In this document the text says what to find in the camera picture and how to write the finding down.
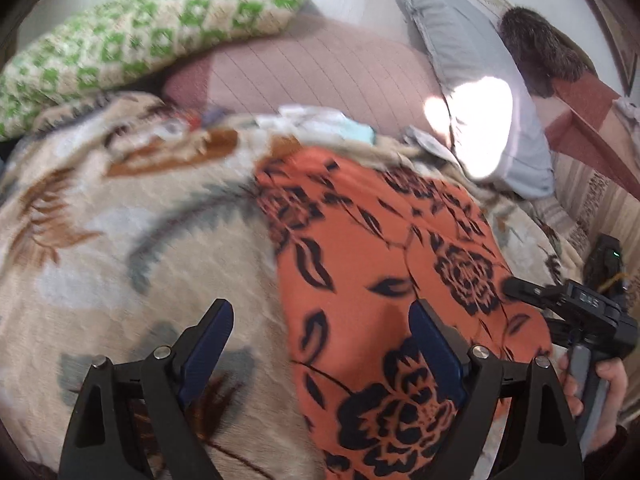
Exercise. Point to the orange floral garment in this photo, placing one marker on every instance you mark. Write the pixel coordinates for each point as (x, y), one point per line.
(380, 260)

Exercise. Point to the grey crumpled cloth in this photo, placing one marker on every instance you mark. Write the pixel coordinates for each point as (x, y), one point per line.
(627, 107)

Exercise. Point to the green patterned pillow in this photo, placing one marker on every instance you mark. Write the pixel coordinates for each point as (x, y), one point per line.
(125, 45)

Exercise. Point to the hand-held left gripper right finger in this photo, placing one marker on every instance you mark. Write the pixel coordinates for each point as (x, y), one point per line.
(436, 351)

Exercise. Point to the dark framed picture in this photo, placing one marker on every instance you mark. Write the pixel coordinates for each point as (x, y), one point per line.
(620, 15)

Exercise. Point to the pink quilted cushion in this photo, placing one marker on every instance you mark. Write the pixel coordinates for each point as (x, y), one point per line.
(325, 70)

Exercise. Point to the red-brown patchwork cover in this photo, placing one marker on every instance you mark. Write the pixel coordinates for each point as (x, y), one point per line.
(585, 110)

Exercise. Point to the grey pillow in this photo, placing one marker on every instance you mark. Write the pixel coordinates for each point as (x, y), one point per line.
(450, 45)

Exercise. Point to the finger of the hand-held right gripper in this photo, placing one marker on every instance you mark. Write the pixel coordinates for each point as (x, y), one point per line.
(530, 291)
(559, 332)

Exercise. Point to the beige floral blanket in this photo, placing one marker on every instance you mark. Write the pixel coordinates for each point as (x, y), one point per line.
(150, 240)

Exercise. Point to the brown furry cushion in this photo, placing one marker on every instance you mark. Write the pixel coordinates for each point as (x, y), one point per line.
(540, 50)

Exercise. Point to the person's right hand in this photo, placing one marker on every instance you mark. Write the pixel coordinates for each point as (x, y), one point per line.
(612, 390)

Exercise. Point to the beige striped sofa cover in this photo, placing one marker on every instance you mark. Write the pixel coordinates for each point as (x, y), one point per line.
(595, 205)

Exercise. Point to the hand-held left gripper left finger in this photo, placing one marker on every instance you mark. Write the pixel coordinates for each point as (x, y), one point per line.
(205, 355)

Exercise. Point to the grey small garment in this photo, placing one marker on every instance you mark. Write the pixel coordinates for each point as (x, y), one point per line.
(430, 145)

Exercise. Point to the pile of pale small clothes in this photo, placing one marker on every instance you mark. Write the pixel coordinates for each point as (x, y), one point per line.
(315, 122)

